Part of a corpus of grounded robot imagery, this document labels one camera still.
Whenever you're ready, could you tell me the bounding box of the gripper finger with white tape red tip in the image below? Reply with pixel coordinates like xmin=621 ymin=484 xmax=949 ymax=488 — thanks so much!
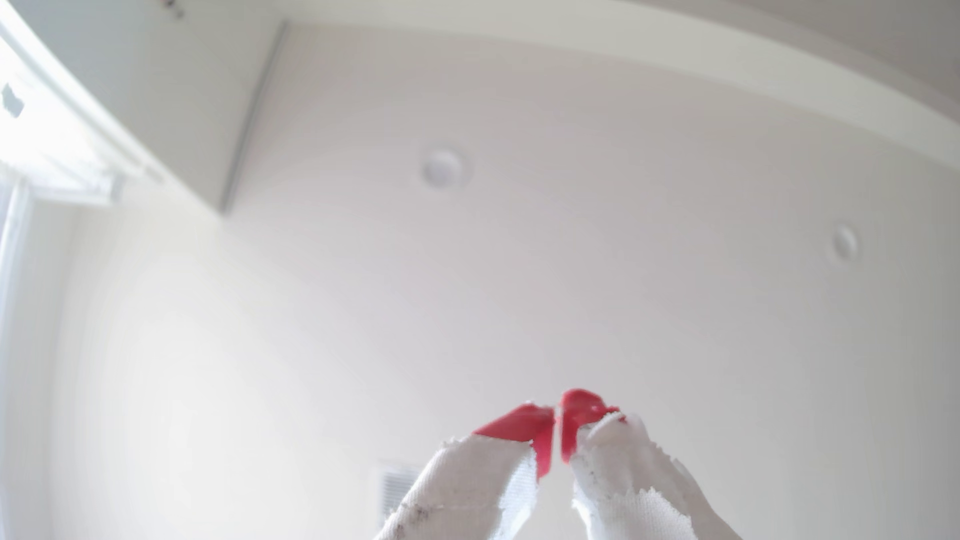
xmin=560 ymin=387 xmax=744 ymax=540
xmin=374 ymin=402 xmax=558 ymax=540

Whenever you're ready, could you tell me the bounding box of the white air vent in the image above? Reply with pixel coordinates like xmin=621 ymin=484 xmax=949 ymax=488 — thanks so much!
xmin=377 ymin=462 xmax=423 ymax=526

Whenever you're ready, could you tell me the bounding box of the round ceiling light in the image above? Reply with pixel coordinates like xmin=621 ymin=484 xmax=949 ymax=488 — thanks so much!
xmin=420 ymin=146 xmax=471 ymax=191
xmin=829 ymin=222 xmax=861 ymax=264

